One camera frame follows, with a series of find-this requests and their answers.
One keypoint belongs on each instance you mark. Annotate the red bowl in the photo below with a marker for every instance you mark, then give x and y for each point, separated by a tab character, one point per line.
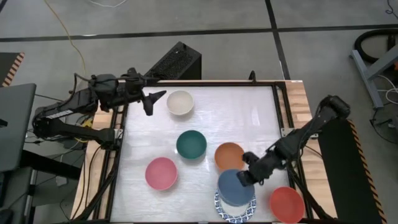
287	204

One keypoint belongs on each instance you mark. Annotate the orange bowl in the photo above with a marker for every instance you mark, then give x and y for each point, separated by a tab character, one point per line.
228	155

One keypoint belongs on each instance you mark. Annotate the black computer tower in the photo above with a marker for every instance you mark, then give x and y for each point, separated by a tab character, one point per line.
174	62

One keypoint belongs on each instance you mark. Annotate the grey metal stand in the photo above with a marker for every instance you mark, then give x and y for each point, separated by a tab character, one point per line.
371	73

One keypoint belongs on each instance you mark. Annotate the hazard striped black mat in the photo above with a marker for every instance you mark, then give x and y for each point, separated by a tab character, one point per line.
7	67

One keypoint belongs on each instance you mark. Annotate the pink bowl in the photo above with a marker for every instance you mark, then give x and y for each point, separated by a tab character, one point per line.
161	173

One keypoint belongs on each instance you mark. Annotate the cream bowl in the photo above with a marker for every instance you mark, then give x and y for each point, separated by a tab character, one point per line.
180	102

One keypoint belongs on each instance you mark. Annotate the black metal table frame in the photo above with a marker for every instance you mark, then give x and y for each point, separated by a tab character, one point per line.
202	84

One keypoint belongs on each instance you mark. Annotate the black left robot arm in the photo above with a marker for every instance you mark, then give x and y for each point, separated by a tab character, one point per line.
68	132

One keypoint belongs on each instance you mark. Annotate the hazard striped black platform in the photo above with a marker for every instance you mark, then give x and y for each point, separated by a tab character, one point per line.
348	174

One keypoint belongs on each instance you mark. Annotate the grey monitor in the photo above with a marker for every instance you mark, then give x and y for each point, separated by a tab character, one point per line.
15	124

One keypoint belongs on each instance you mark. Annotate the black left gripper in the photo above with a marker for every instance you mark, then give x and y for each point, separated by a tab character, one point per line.
129	88

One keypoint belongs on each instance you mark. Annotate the green bowl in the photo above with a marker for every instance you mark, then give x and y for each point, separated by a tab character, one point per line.
191	144

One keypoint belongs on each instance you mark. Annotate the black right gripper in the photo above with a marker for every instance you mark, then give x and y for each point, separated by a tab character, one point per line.
264	168

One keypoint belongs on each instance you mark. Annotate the blue patterned paper bowl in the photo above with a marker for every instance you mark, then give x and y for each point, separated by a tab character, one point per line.
233	210

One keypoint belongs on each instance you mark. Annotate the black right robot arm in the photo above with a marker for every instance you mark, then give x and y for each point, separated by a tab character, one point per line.
311	127

